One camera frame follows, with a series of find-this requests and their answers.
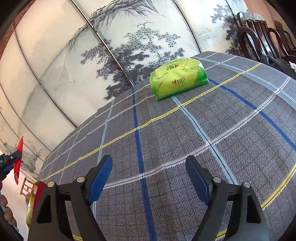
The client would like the red snack packet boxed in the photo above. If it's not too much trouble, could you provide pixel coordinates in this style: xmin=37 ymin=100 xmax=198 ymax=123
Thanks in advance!
xmin=14 ymin=136 xmax=23 ymax=184

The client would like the green tissue pack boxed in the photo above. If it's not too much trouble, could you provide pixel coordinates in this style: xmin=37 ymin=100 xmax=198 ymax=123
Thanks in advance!
xmin=149 ymin=57 xmax=209 ymax=101

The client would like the person's left hand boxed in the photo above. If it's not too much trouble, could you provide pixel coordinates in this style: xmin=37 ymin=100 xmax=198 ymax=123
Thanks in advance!
xmin=0 ymin=194 xmax=17 ymax=227

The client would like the blue plaid tablecloth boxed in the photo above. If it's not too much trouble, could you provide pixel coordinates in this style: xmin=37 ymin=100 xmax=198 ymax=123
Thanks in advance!
xmin=39 ymin=52 xmax=295 ymax=240

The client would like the painted folding screen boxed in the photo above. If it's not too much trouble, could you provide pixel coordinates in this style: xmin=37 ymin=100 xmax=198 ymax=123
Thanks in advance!
xmin=1 ymin=1 xmax=247 ymax=177

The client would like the bamboo wooden chair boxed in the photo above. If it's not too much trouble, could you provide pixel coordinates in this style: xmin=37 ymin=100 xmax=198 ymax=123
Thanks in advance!
xmin=20 ymin=177 xmax=34 ymax=196

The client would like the dark wooden chair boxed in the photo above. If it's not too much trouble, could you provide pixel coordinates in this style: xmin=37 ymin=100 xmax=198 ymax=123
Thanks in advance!
xmin=237 ymin=11 xmax=295 ymax=79

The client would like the red gold tin box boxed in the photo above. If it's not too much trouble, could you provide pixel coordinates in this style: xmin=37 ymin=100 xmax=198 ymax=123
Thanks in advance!
xmin=26 ymin=181 xmax=46 ymax=228

